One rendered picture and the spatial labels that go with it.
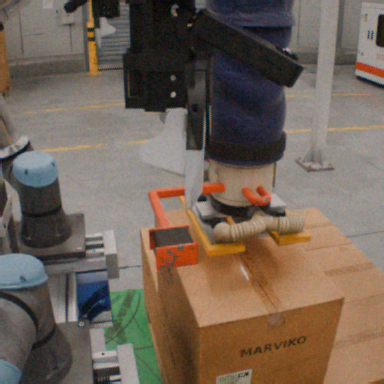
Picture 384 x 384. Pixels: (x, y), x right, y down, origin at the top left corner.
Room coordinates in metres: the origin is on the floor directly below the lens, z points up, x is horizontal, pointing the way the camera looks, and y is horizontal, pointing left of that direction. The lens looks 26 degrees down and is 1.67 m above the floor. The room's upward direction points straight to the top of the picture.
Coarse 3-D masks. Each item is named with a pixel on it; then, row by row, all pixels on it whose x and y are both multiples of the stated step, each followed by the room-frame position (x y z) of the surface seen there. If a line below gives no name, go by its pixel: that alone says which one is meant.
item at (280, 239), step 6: (282, 210) 1.08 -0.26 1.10; (276, 216) 1.08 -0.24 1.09; (282, 216) 1.07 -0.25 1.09; (270, 234) 1.02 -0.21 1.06; (276, 234) 1.00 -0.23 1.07; (282, 234) 1.00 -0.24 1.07; (288, 234) 1.00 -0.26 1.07; (294, 234) 1.00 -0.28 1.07; (300, 234) 1.00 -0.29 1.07; (306, 234) 1.00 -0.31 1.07; (276, 240) 0.98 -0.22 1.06; (282, 240) 0.98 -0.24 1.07; (288, 240) 0.98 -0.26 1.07; (294, 240) 0.98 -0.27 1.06; (300, 240) 0.99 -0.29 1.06; (306, 240) 0.99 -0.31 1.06
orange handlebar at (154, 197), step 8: (208, 184) 1.06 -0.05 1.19; (216, 184) 1.06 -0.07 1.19; (152, 192) 1.01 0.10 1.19; (160, 192) 1.02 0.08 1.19; (168, 192) 1.02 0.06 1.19; (176, 192) 1.03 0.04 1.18; (184, 192) 1.03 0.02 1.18; (208, 192) 1.05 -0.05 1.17; (216, 192) 1.05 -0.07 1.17; (248, 192) 1.01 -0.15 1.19; (264, 192) 1.01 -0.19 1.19; (152, 200) 0.96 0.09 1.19; (248, 200) 0.99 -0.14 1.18; (256, 200) 0.97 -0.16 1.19; (264, 200) 0.97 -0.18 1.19; (160, 208) 0.92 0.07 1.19; (160, 216) 0.88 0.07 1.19; (160, 224) 0.85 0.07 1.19; (168, 224) 0.84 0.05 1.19
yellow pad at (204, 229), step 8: (184, 200) 1.21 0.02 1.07; (200, 200) 1.16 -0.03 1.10; (208, 200) 1.20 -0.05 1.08; (184, 208) 1.17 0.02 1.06; (192, 208) 1.15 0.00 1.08; (192, 216) 1.11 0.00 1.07; (192, 224) 1.08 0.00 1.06; (200, 224) 1.05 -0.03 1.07; (208, 224) 1.05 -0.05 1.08; (216, 224) 1.02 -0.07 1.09; (200, 232) 1.02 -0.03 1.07; (208, 232) 1.01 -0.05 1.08; (200, 240) 1.00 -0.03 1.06; (208, 240) 0.98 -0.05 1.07; (216, 240) 0.97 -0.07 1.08; (240, 240) 0.97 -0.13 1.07; (208, 248) 0.94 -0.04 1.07; (216, 248) 0.94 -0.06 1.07; (224, 248) 0.94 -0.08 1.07; (232, 248) 0.94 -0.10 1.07; (240, 248) 0.95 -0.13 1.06
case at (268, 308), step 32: (224, 256) 1.09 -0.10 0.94; (256, 256) 1.09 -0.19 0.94; (288, 256) 1.09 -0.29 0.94; (160, 288) 1.30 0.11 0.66; (192, 288) 0.94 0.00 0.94; (224, 288) 0.94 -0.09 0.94; (256, 288) 0.94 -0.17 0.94; (288, 288) 0.93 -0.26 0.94; (320, 288) 0.93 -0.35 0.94; (192, 320) 0.85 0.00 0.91; (224, 320) 0.81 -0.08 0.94; (256, 320) 0.83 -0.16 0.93; (288, 320) 0.85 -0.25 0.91; (320, 320) 0.87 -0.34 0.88; (192, 352) 0.85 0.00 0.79; (224, 352) 0.81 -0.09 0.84; (256, 352) 0.83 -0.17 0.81; (288, 352) 0.85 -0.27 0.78; (320, 352) 0.88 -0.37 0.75
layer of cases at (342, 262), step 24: (312, 216) 2.08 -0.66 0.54; (144, 240) 1.83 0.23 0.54; (312, 240) 1.83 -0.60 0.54; (336, 240) 1.82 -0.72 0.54; (144, 264) 1.85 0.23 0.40; (336, 264) 1.62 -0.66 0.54; (360, 264) 1.61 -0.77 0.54; (144, 288) 1.91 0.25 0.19; (360, 288) 1.43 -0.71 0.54; (360, 312) 1.28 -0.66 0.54; (168, 336) 1.21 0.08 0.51; (336, 336) 1.15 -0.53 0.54; (360, 336) 1.15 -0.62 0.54; (168, 360) 1.23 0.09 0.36; (336, 360) 1.04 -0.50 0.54; (360, 360) 1.03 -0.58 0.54
